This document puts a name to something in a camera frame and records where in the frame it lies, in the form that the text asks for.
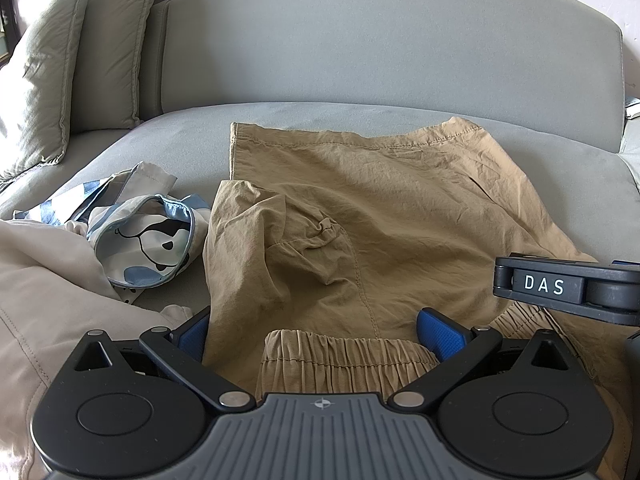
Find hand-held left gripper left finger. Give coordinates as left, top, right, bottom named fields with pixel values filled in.
left=74, top=305, right=254, bottom=411

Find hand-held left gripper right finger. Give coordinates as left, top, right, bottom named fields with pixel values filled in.
left=387, top=307, right=576, bottom=409

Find tan shorts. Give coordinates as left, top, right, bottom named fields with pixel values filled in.
left=202, top=116, right=637, bottom=480

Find blue white patterned garment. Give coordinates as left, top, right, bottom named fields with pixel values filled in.
left=12, top=161, right=214, bottom=307

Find grey sofa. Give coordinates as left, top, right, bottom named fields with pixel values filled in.
left=0, top=0, right=640, bottom=441

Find grey-green throw pillow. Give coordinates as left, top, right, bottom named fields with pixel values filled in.
left=0, top=0, right=91, bottom=184
left=70, top=0, right=164, bottom=137

